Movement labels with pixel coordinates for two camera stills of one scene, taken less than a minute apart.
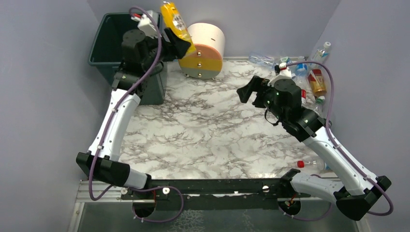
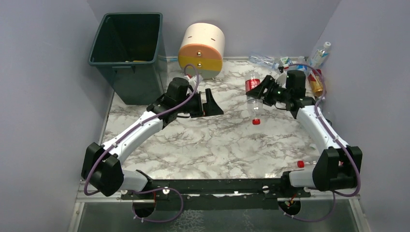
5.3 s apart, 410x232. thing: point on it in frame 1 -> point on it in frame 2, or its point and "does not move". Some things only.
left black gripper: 171,42 -> 203,104
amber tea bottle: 316,82 does not move
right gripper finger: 245,92 -> 261,91
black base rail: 214,194 does not move
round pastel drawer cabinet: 208,40 does not move
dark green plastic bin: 106,53 does not move
